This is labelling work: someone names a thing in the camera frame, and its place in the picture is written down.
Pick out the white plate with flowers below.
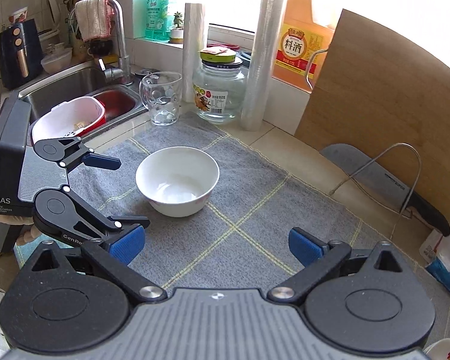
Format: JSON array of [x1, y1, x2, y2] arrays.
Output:
[[424, 338, 450, 360]]

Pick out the white ceramic bowl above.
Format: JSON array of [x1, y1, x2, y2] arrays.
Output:
[[136, 146, 220, 218]]

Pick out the steel kitchen faucet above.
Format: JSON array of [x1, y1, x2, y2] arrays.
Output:
[[69, 0, 137, 87]]

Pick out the operator hand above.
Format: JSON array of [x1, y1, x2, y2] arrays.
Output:
[[15, 226, 42, 246]]

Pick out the pink white colander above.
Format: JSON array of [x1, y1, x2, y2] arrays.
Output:
[[31, 96, 106, 143]]

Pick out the red basin in sink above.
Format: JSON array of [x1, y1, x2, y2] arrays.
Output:
[[92, 89, 136, 122]]

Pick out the stainless steel sink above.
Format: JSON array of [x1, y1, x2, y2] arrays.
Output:
[[17, 63, 146, 139]]

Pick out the blue white salt bag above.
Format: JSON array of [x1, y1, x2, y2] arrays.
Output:
[[419, 229, 450, 292]]

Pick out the white bowl by sink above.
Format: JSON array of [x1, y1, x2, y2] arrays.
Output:
[[40, 48, 73, 75]]

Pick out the clear glass mug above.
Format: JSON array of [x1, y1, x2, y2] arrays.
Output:
[[139, 72, 182, 126]]

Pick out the black air fryer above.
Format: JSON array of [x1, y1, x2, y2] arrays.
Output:
[[0, 19, 43, 89]]

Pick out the pink white dish cloth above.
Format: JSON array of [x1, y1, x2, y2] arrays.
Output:
[[75, 0, 114, 41]]

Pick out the grey checked dish mat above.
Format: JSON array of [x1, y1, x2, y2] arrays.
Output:
[[70, 114, 450, 342]]

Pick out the green dish soap bottle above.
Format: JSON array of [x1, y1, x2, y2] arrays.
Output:
[[145, 0, 171, 41]]

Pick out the small potted plant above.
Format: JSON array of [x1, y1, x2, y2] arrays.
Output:
[[169, 11, 184, 44]]

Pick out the clear glass jar yellow lid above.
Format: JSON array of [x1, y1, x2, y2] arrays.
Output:
[[193, 46, 247, 125]]

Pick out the short plastic bag roll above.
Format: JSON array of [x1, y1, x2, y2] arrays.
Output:
[[182, 2, 208, 103]]

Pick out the tall plastic wrap roll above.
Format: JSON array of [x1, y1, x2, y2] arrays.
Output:
[[240, 0, 284, 132]]

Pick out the bamboo cutting board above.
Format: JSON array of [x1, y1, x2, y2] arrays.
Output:
[[295, 10, 450, 219]]

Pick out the orange cooking wine jug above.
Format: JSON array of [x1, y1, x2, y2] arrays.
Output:
[[272, 0, 337, 93]]

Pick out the steel kitchen knife black handle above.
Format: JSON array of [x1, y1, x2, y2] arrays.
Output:
[[320, 142, 450, 236]]

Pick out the metal wire board stand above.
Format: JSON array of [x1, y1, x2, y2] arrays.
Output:
[[320, 142, 422, 237]]

